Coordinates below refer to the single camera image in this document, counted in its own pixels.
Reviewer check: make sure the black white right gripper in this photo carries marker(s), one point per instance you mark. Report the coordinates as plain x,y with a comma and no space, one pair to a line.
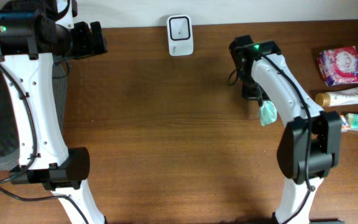
248,93

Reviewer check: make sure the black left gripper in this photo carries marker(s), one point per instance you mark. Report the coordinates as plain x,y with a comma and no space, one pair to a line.
87,47

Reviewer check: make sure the teal snack bag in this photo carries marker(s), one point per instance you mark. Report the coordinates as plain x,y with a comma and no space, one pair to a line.
267,113

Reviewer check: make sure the purple tissue pack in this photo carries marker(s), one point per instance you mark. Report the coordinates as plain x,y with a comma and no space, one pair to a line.
339,66

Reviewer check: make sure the white cream tube gold cap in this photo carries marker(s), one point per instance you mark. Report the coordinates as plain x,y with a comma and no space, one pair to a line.
338,98

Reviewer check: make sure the orange tissue packet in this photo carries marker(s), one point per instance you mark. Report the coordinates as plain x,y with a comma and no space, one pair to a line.
344,124

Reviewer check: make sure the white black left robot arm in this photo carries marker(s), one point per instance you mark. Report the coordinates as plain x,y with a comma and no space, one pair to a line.
35,36

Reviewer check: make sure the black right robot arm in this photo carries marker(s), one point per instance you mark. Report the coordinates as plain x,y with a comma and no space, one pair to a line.
310,144

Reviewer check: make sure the white barcode scanner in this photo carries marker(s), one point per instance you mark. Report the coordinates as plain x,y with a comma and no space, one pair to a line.
180,35

